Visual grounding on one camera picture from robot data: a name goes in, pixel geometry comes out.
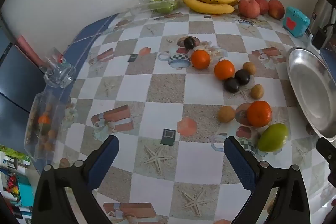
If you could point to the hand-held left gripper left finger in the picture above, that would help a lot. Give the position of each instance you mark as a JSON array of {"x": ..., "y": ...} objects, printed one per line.
[{"x": 105, "y": 161}]

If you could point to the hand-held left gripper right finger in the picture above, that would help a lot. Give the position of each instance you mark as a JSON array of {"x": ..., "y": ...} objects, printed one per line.
[{"x": 241, "y": 163}]

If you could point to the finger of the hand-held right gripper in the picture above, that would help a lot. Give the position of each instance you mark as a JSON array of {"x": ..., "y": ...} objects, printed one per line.
[{"x": 325, "y": 148}]

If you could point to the green mango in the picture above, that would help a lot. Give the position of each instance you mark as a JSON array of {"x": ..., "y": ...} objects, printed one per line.
[{"x": 273, "y": 137}]

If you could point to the orange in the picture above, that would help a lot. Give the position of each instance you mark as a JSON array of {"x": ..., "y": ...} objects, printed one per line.
[
  {"x": 259, "y": 113},
  {"x": 200, "y": 59},
  {"x": 224, "y": 69}
]

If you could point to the round metal plate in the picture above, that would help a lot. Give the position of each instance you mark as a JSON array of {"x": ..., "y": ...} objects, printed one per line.
[{"x": 307, "y": 87}]

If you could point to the dark plum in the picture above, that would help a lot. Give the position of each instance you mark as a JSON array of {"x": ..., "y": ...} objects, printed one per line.
[
  {"x": 242, "y": 77},
  {"x": 189, "y": 43},
  {"x": 231, "y": 85}
]

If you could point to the clear plastic fruit container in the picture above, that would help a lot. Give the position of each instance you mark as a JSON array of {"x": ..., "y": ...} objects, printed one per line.
[{"x": 42, "y": 124}]

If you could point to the teal plastic bin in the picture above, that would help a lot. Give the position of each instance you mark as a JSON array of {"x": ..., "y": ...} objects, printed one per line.
[{"x": 25, "y": 193}]

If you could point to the checkered printed tablecloth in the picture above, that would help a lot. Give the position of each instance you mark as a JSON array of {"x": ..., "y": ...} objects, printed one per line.
[{"x": 162, "y": 87}]

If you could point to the clear glass mug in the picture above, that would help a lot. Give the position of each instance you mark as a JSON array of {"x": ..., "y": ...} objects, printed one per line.
[{"x": 59, "y": 70}]

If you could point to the black power adapter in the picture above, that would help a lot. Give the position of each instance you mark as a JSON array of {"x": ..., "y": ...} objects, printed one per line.
[{"x": 319, "y": 38}]

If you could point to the teal box with red label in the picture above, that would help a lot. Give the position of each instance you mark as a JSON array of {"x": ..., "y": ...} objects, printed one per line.
[{"x": 295, "y": 22}]

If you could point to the pink wooden slat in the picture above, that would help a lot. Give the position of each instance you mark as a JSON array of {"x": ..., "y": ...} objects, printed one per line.
[{"x": 27, "y": 49}]

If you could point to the steel electric kettle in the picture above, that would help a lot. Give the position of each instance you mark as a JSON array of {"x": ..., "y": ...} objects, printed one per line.
[{"x": 319, "y": 8}]

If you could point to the red apple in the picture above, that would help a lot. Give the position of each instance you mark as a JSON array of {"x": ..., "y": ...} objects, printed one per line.
[
  {"x": 262, "y": 3},
  {"x": 277, "y": 8},
  {"x": 248, "y": 8}
]

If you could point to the clear pack of green fruit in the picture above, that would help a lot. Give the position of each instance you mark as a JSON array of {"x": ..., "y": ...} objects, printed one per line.
[{"x": 162, "y": 3}]

